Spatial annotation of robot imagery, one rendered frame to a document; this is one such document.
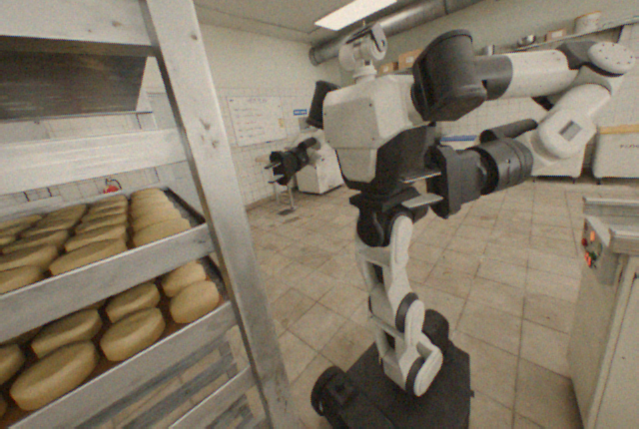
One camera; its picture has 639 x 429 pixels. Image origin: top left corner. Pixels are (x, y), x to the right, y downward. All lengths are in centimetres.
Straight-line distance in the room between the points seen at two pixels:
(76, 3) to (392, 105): 50
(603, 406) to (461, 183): 116
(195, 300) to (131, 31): 26
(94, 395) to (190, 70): 26
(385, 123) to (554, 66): 34
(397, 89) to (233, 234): 48
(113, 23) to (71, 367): 28
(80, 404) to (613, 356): 131
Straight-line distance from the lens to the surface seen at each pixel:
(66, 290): 26
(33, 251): 37
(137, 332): 32
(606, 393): 143
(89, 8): 25
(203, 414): 36
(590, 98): 68
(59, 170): 24
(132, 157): 23
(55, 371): 34
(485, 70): 60
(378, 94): 58
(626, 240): 110
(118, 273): 25
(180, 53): 22
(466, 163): 43
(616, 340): 127
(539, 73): 67
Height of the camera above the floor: 132
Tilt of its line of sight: 16 degrees down
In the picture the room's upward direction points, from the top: 8 degrees counter-clockwise
